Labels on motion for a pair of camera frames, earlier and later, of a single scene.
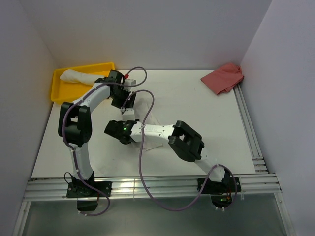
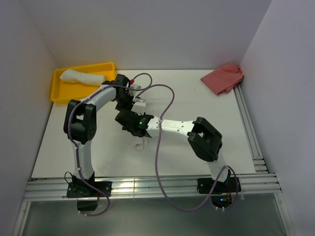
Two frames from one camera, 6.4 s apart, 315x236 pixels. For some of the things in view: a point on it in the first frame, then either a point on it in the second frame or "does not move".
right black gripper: x=122 y=122 -> x=135 y=113
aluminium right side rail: x=260 y=164 does not move
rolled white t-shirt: x=72 y=75 does not move
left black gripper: x=119 y=104 does not move
